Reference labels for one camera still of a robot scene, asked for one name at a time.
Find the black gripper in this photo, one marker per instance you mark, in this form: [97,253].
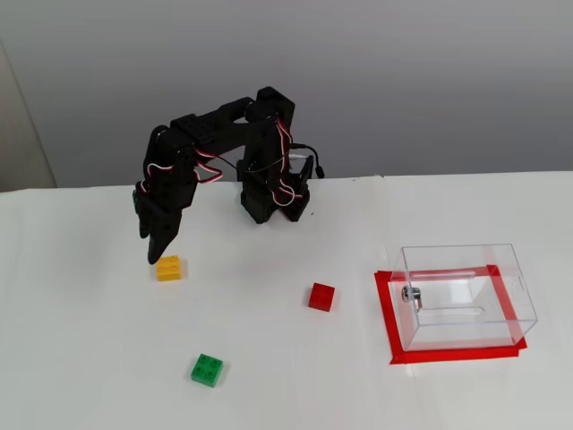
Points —
[158,220]

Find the yellow lego brick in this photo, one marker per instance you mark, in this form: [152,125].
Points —
[171,271]

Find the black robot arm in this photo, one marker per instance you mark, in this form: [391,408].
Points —
[250,134]

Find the green lego brick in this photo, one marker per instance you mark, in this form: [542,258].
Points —
[207,370]

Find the red lego brick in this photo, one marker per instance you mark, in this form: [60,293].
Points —
[321,297]

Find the silver box lock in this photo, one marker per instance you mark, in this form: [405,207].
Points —
[411,295]

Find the transparent plastic box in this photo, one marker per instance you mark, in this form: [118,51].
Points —
[465,331]

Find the black table clamp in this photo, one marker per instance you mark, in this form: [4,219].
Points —
[240,172]

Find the red tape square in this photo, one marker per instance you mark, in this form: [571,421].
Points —
[385,313]

